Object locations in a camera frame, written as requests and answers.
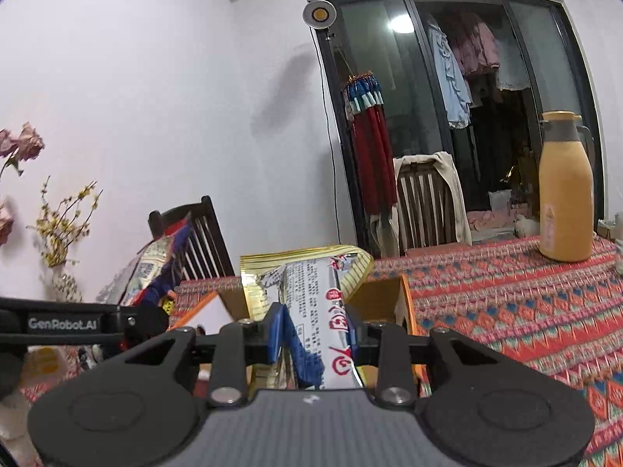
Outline light blue hanging shirt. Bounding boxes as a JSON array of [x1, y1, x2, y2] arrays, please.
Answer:
[[427, 23, 474, 130]]

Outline gold striped snack packet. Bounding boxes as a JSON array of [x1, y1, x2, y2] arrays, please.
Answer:
[[238, 244, 375, 390]]

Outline floral ceramic vase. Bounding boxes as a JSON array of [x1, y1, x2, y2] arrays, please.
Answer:
[[51, 262, 83, 302]]

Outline black cable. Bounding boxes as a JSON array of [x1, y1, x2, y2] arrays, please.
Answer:
[[315, 28, 342, 249]]

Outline orange thermos jug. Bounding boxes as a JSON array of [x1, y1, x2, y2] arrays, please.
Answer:
[[538, 111, 597, 262]]

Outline white lace hanging garment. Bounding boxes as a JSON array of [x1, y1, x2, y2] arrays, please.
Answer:
[[495, 34, 532, 91]]

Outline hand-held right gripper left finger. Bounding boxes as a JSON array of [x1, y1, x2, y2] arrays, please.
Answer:
[[104, 303, 295, 407]]

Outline brown slatted wooden chair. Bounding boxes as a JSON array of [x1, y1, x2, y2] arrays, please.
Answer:
[[393, 156, 461, 255]]

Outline dark wooden chair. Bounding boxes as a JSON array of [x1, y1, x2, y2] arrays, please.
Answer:
[[148, 195, 235, 284]]

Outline pink artificial flowers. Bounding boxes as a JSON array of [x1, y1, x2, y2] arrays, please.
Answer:
[[0, 123, 46, 247]]

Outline sliding glass door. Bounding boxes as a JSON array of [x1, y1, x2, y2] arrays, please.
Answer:
[[306, 0, 607, 258]]

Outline yellow snack packet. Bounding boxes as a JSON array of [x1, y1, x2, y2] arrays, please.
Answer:
[[20, 347, 70, 386]]

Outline yellow flower branches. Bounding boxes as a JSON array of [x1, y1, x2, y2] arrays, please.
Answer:
[[26, 175, 104, 268]]

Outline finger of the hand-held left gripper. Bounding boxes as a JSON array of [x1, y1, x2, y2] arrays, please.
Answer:
[[109, 304, 170, 352]]

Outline round lamp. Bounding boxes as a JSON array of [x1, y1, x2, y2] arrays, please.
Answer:
[[302, 0, 338, 28]]

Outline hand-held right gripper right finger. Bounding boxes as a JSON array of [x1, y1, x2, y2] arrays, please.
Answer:
[[347, 304, 517, 410]]

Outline pink hanging garment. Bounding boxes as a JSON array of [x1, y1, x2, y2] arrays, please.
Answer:
[[450, 11, 503, 77]]

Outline blue colourful snack bag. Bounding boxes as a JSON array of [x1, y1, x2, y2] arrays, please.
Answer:
[[95, 213, 196, 314]]

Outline white red-print snack packet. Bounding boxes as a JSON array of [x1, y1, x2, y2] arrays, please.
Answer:
[[280, 257, 371, 391]]

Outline orange cardboard box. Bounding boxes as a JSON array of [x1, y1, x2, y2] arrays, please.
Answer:
[[169, 275, 420, 386]]

